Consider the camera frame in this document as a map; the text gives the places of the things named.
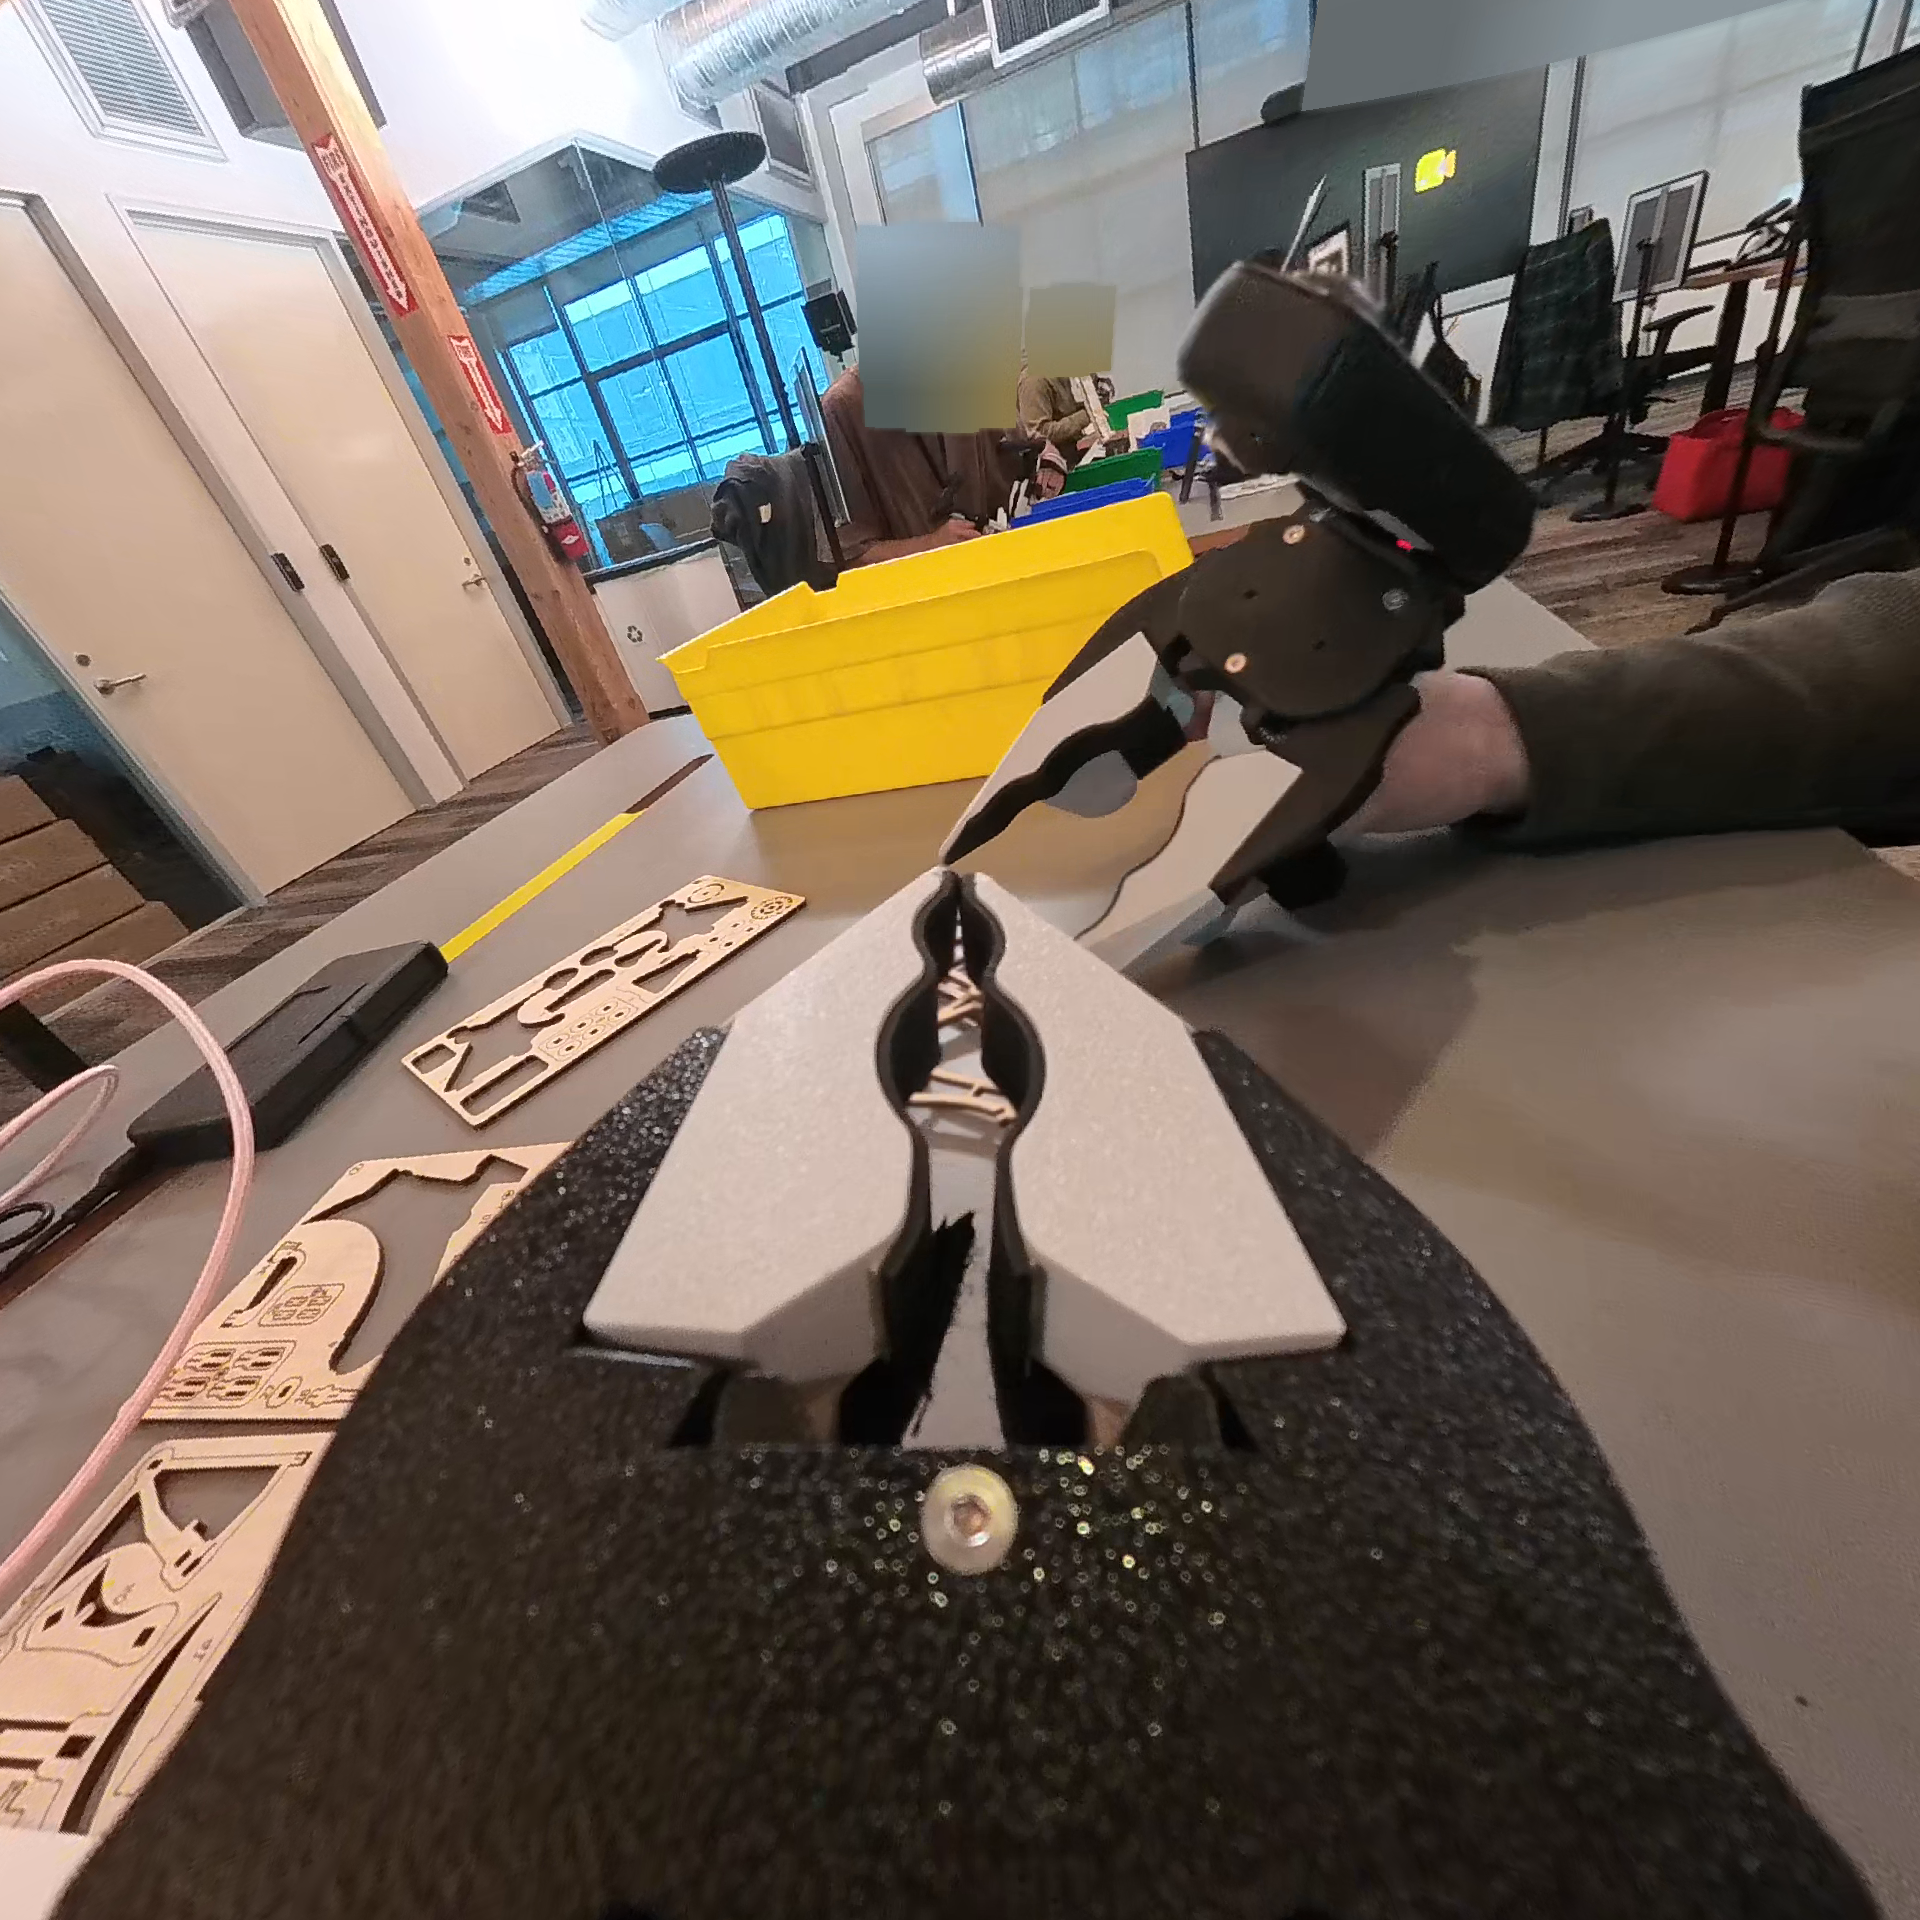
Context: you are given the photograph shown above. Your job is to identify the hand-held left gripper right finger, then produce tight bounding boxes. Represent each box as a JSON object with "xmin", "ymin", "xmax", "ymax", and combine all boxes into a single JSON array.
[{"xmin": 960, "ymin": 873, "xmax": 1347, "ymax": 1394}]

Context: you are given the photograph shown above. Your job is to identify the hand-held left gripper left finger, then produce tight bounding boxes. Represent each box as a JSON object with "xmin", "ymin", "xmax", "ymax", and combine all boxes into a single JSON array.
[{"xmin": 583, "ymin": 871, "xmax": 965, "ymax": 1390}]

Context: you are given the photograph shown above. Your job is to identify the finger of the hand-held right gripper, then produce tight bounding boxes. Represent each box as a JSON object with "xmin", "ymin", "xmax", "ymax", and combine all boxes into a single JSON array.
[
  {"xmin": 1076, "ymin": 737, "xmax": 1311, "ymax": 981},
  {"xmin": 937, "ymin": 692, "xmax": 1194, "ymax": 873}
]

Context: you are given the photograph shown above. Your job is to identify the wooden lattice fork part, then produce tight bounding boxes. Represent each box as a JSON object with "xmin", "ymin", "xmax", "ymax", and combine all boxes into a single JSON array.
[{"xmin": 908, "ymin": 961, "xmax": 1015, "ymax": 1127}]

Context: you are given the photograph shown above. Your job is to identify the person's right forearm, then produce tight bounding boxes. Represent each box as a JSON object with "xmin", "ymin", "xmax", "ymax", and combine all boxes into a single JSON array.
[{"xmin": 1471, "ymin": 570, "xmax": 1920, "ymax": 855}]

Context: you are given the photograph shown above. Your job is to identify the narrow wooden parts sheet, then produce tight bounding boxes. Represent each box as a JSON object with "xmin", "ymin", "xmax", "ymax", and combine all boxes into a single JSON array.
[{"xmin": 403, "ymin": 873, "xmax": 808, "ymax": 1129}]

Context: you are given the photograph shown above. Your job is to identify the wide wooden parts sheet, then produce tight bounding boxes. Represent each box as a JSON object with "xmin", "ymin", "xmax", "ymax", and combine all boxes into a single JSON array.
[{"xmin": 143, "ymin": 1141, "xmax": 571, "ymax": 1425}]

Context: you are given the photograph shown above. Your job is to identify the wooden parts sheet curved cutouts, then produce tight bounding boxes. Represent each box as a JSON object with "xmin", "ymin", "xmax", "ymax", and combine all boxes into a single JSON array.
[{"xmin": 0, "ymin": 1430, "xmax": 336, "ymax": 1841}]

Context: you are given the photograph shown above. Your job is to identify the person's right hand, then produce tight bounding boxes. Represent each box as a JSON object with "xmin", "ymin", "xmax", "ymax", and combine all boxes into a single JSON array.
[{"xmin": 1336, "ymin": 667, "xmax": 1532, "ymax": 841}]

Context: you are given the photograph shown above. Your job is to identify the yellow plastic bin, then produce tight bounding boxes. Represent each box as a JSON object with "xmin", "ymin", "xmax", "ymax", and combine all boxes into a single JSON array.
[{"xmin": 656, "ymin": 489, "xmax": 1199, "ymax": 817}]

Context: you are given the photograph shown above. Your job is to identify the blue plastic bin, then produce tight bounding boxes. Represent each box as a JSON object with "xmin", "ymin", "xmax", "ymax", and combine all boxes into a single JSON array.
[{"xmin": 1018, "ymin": 450, "xmax": 1175, "ymax": 529}]

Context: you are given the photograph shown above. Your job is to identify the yellow tape strip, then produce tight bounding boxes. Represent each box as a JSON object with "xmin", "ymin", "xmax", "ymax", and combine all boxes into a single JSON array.
[{"xmin": 440, "ymin": 809, "xmax": 647, "ymax": 962}]

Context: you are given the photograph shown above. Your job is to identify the dark jacket on chair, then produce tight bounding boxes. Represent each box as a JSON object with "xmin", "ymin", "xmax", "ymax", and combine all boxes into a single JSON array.
[{"xmin": 709, "ymin": 450, "xmax": 841, "ymax": 599}]

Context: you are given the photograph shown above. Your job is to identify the plaid cloth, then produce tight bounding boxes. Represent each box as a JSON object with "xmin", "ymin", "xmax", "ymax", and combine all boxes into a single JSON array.
[{"xmin": 1488, "ymin": 218, "xmax": 1631, "ymax": 436}]

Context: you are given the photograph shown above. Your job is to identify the white recycling bin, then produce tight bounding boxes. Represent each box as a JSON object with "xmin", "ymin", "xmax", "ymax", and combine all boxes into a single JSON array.
[{"xmin": 589, "ymin": 539, "xmax": 752, "ymax": 719}]

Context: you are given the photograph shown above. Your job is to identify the red bag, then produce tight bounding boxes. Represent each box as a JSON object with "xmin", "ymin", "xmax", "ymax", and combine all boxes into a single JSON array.
[{"xmin": 1656, "ymin": 404, "xmax": 1805, "ymax": 529}]

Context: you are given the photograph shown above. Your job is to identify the black flat case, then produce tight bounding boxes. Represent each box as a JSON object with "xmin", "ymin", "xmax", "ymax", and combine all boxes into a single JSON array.
[{"xmin": 128, "ymin": 939, "xmax": 452, "ymax": 1163}]

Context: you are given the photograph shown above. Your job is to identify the red fire extinguisher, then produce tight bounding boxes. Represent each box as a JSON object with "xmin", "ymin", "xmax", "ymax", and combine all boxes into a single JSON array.
[{"xmin": 512, "ymin": 446, "xmax": 589, "ymax": 566}]

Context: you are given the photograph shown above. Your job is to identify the large grid window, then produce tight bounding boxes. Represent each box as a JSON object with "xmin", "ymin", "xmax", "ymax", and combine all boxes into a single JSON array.
[{"xmin": 504, "ymin": 211, "xmax": 836, "ymax": 513}]

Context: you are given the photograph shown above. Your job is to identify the black office chair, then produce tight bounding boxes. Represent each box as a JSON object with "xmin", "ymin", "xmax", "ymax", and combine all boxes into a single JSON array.
[{"xmin": 1703, "ymin": 45, "xmax": 1920, "ymax": 601}]

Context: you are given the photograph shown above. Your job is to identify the white door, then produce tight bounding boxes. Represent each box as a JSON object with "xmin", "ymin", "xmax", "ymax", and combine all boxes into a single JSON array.
[
  {"xmin": 128, "ymin": 211, "xmax": 570, "ymax": 782},
  {"xmin": 0, "ymin": 194, "xmax": 452, "ymax": 903}
]

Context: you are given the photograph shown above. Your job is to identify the black floor lamp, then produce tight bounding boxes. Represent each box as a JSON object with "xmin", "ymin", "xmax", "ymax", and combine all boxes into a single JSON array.
[{"xmin": 653, "ymin": 131, "xmax": 841, "ymax": 572}]

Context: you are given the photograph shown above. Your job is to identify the stack of cardboard boxes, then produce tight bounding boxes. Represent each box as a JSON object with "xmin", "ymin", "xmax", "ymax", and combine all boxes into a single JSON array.
[{"xmin": 0, "ymin": 773, "xmax": 194, "ymax": 986}]

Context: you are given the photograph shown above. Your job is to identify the dark wall screen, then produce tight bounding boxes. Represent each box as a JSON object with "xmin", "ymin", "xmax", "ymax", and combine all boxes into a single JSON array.
[{"xmin": 1184, "ymin": 66, "xmax": 1553, "ymax": 302}]

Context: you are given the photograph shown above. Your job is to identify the wooden post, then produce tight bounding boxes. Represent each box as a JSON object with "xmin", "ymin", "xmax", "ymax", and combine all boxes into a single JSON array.
[{"xmin": 225, "ymin": 0, "xmax": 650, "ymax": 745}]

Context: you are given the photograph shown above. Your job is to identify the pink cable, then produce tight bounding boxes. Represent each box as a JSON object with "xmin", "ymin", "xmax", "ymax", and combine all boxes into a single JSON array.
[{"xmin": 0, "ymin": 961, "xmax": 260, "ymax": 1613}]

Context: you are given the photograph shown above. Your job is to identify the black cable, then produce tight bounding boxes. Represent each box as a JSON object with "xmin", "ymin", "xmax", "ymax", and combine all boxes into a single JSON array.
[{"xmin": 0, "ymin": 1154, "xmax": 68, "ymax": 1277}]

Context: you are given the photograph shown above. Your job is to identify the silver ventilation duct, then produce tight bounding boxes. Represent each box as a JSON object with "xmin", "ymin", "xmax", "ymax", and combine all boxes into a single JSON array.
[{"xmin": 583, "ymin": 0, "xmax": 1000, "ymax": 107}]

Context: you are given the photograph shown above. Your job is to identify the wall air vent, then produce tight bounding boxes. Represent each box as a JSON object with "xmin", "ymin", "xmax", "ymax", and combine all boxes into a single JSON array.
[{"xmin": 23, "ymin": 0, "xmax": 226, "ymax": 154}]

